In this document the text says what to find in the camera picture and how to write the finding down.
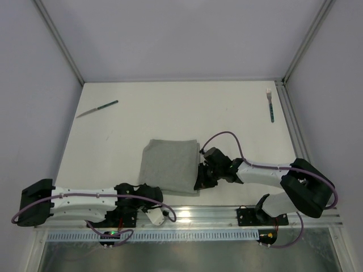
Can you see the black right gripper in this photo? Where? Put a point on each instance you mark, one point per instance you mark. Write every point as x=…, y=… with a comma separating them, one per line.
x=205, y=175

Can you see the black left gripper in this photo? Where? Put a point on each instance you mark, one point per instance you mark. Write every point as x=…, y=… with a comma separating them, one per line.
x=155, y=195

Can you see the grey cloth napkin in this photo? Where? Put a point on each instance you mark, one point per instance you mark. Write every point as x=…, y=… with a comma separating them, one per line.
x=171, y=165

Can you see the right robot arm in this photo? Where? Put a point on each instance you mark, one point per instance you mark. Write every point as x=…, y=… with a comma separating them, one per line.
x=305, y=189

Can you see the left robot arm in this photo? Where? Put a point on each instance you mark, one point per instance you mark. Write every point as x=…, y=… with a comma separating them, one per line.
x=112, y=207

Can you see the left controller board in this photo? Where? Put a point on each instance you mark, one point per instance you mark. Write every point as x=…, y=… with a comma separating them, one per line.
x=109, y=236

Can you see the controller board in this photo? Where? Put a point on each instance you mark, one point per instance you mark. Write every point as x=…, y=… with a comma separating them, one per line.
x=109, y=236
x=267, y=237

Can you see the right controller board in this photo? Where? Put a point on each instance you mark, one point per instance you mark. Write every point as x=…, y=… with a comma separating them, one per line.
x=267, y=237

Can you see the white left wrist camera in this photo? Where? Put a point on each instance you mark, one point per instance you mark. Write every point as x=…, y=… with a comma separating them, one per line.
x=155, y=216

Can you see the aluminium front rail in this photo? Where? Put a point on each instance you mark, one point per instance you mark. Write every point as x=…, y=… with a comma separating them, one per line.
x=225, y=216

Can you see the aluminium rail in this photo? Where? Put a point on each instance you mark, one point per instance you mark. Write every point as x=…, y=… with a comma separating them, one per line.
x=295, y=132
x=225, y=216

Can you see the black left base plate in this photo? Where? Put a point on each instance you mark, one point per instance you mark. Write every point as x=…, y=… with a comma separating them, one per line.
x=121, y=219

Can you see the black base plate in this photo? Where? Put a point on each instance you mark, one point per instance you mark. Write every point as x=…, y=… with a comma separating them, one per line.
x=121, y=219
x=248, y=217

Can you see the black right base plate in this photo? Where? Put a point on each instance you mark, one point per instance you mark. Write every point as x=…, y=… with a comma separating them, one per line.
x=248, y=217

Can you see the slotted grey cable duct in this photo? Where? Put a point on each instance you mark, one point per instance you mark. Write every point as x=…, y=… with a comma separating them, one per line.
x=159, y=235

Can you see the knife with green handle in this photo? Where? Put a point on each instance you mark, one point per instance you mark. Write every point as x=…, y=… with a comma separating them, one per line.
x=97, y=108

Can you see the aluminium right side rail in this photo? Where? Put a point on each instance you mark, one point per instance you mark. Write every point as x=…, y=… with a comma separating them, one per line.
x=295, y=132

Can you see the fork with green handle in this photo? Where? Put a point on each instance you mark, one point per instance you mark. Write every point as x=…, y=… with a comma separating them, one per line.
x=271, y=112

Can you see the left corner frame post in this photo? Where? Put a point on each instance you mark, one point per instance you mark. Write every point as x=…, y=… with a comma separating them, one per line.
x=56, y=36

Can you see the corner frame post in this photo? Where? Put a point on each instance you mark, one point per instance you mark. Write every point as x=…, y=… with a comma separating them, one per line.
x=308, y=38
x=56, y=36

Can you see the right corner frame post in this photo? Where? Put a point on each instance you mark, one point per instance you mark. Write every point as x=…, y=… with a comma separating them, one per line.
x=308, y=38

